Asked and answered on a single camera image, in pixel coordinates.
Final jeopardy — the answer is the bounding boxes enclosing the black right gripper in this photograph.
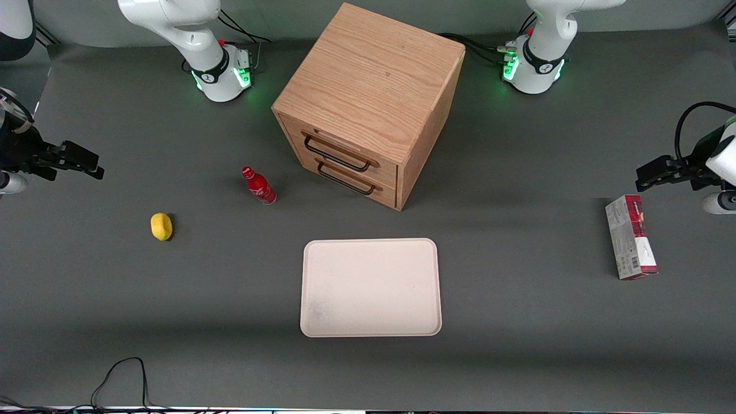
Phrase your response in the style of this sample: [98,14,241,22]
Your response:
[0,123,106,182]

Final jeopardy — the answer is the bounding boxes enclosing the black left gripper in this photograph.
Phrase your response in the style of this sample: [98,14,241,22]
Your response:
[635,128,726,193]

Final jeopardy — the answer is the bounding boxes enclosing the red coke bottle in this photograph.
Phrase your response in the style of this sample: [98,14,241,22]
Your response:
[241,166,278,206]

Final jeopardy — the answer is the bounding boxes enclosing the beige plastic tray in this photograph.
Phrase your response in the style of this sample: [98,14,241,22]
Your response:
[300,237,443,338]

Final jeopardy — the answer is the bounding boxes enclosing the grey and red carton box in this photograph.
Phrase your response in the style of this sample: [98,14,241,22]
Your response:
[604,194,660,281]

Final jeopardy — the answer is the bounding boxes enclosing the yellow lemon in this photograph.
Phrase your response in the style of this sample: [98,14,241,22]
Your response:
[150,212,174,242]

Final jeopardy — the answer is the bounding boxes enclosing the wooden drawer cabinet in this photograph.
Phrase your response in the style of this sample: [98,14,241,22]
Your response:
[271,2,467,212]

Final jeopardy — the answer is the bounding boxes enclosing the black left arm wrist cable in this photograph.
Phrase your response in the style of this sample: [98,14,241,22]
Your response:
[675,101,736,168]

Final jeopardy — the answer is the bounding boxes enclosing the thin black table-edge cable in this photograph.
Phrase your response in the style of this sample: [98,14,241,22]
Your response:
[0,356,173,412]

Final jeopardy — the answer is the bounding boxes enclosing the black right arm base cables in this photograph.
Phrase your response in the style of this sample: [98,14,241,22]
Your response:
[217,8,272,73]

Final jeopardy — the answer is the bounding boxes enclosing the black arm base cables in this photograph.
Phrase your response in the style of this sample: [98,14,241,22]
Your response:
[439,32,516,66]
[217,8,272,73]

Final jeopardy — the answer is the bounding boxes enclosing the black left arm base cables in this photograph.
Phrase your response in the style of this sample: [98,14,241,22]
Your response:
[439,32,516,66]

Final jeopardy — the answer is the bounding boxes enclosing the long black drawer handle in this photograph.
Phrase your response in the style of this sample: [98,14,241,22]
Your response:
[303,133,373,173]

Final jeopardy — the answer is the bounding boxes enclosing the short black drawer handle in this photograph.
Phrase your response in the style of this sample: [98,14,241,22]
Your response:
[317,162,377,196]

